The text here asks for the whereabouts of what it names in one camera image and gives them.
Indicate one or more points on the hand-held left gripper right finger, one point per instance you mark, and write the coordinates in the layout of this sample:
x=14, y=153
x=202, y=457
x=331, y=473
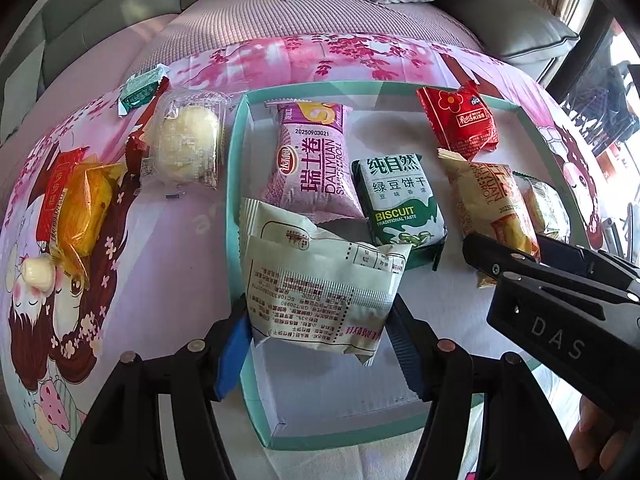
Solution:
x=405, y=345

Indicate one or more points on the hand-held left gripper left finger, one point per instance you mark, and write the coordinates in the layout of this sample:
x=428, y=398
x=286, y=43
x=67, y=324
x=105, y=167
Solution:
x=232, y=355

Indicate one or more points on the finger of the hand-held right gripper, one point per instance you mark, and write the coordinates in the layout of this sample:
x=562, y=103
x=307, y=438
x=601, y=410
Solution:
x=525, y=265
x=575, y=254

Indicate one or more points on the white box with teal rim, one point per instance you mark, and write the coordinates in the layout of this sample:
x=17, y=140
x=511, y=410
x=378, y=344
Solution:
x=450, y=310

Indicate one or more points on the clear green-edged cracker packet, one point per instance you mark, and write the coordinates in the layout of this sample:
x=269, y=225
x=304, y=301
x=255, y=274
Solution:
x=542, y=205

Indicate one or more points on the beige orange bread packet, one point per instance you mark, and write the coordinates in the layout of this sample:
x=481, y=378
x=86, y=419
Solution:
x=480, y=195

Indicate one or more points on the white pale snack packet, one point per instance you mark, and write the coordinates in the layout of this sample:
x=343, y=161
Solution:
x=310, y=290

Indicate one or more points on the green biscuit packet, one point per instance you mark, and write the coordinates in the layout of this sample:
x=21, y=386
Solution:
x=400, y=200

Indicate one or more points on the red flower-print wafer packet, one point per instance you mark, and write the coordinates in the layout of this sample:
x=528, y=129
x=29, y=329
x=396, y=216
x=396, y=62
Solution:
x=460, y=120

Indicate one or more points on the pink swiss roll packet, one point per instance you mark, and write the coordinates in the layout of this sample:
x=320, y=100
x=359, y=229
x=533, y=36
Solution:
x=312, y=160

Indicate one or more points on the orange cake packet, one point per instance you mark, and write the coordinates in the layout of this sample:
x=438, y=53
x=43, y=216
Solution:
x=82, y=205

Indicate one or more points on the clear packet with white pastry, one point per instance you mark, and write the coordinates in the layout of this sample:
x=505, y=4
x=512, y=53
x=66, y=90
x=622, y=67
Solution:
x=187, y=137

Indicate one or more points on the red milk biscuit packet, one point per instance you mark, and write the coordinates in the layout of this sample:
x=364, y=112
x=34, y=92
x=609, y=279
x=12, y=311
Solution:
x=134, y=145

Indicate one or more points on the red snack packet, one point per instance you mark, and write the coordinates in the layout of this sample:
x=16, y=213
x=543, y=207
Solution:
x=57, y=185

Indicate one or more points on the small teal snack packet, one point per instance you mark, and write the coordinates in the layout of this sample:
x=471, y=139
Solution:
x=142, y=90

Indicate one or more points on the person's right hand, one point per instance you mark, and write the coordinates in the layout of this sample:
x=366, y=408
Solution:
x=595, y=435

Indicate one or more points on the printed pink blanket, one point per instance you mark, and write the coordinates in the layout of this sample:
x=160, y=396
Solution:
x=165, y=240

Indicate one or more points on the pink sofa cover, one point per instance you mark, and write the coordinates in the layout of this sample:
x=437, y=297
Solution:
x=300, y=15

